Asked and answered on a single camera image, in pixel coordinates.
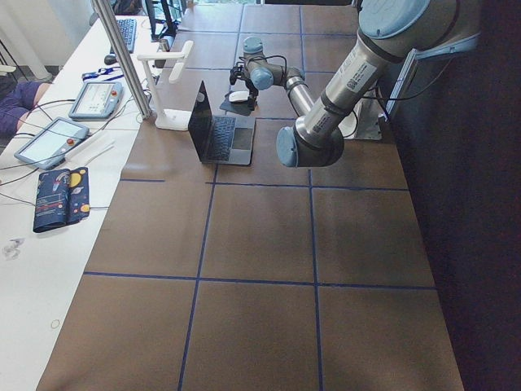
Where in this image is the near teach pendant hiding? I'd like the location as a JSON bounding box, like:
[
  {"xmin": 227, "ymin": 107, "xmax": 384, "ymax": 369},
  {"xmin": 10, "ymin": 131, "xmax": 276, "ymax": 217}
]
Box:
[{"xmin": 14, "ymin": 117, "xmax": 90, "ymax": 170}]

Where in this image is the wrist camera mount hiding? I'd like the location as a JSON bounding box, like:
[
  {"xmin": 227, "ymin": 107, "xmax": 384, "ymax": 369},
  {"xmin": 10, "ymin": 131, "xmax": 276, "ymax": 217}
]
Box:
[{"xmin": 229, "ymin": 62, "xmax": 247, "ymax": 86}]

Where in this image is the seated person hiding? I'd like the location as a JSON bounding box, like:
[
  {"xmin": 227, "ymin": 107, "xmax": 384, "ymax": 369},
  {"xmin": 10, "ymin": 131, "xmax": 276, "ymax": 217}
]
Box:
[{"xmin": 1, "ymin": 76, "xmax": 51, "ymax": 139}]

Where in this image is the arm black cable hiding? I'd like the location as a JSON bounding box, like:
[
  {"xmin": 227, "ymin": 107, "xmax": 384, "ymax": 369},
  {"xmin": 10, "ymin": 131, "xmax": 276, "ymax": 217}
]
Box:
[{"xmin": 239, "ymin": 54, "xmax": 288, "ymax": 78}]

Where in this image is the grey laptop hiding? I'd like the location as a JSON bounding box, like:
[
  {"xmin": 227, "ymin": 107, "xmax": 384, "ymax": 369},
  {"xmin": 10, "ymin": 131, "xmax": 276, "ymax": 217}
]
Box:
[{"xmin": 188, "ymin": 81, "xmax": 256, "ymax": 166}]

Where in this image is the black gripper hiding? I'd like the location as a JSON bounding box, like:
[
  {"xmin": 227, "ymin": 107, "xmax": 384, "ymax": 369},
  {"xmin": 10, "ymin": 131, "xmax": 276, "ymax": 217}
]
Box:
[{"xmin": 245, "ymin": 79, "xmax": 259, "ymax": 111}]

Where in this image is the space pattern pencil case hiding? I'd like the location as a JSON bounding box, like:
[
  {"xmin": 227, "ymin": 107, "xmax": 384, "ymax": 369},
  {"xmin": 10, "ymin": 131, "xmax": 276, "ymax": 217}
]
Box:
[{"xmin": 33, "ymin": 167, "xmax": 90, "ymax": 233}]

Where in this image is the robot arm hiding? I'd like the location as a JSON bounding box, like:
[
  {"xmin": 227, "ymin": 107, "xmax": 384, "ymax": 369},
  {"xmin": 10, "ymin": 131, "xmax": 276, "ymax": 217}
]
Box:
[{"xmin": 243, "ymin": 1, "xmax": 483, "ymax": 167}]

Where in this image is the black mouse pad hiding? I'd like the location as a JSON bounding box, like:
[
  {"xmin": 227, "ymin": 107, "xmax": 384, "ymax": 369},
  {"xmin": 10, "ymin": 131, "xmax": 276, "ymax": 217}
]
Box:
[{"xmin": 220, "ymin": 96, "xmax": 255, "ymax": 116}]

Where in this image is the blue lanyard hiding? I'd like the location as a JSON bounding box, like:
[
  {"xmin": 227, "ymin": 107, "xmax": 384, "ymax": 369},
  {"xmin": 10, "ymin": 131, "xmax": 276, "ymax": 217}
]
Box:
[{"xmin": 81, "ymin": 67, "xmax": 125, "ymax": 81}]

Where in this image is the far teach pendant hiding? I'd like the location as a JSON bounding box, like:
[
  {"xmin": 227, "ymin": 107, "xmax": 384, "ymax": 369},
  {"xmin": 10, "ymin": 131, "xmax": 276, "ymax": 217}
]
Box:
[{"xmin": 68, "ymin": 81, "xmax": 123, "ymax": 121}]

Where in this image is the black monitor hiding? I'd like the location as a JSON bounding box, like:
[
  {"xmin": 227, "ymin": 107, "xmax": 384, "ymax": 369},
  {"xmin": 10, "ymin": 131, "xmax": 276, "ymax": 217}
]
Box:
[{"xmin": 144, "ymin": 0, "xmax": 177, "ymax": 42}]

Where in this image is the black keyboard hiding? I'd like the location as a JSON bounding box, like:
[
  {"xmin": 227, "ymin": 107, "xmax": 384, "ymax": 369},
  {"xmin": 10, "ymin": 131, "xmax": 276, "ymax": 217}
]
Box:
[{"xmin": 116, "ymin": 19, "xmax": 137, "ymax": 53}]

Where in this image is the black desk mouse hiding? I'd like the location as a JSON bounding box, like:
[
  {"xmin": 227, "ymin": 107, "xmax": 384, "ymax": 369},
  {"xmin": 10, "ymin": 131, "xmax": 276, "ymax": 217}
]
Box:
[{"xmin": 103, "ymin": 54, "xmax": 117, "ymax": 65}]

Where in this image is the aluminium frame post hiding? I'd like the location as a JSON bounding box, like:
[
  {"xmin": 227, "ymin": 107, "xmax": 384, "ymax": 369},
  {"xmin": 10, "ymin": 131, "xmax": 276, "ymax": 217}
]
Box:
[{"xmin": 92, "ymin": 0, "xmax": 152, "ymax": 120}]

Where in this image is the white computer mouse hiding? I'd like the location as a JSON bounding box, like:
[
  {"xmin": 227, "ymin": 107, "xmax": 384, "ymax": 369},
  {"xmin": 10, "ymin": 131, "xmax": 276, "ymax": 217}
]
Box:
[{"xmin": 228, "ymin": 90, "xmax": 249, "ymax": 103}]

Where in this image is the white desk lamp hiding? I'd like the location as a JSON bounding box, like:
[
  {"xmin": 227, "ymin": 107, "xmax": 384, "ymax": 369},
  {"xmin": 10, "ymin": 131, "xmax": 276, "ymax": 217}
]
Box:
[{"xmin": 137, "ymin": 40, "xmax": 194, "ymax": 131}]

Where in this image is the teach pendant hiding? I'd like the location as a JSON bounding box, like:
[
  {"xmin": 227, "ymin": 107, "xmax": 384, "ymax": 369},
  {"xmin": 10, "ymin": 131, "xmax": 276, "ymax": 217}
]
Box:
[
  {"xmin": 14, "ymin": 117, "xmax": 90, "ymax": 170},
  {"xmin": 68, "ymin": 81, "xmax": 123, "ymax": 121}
]

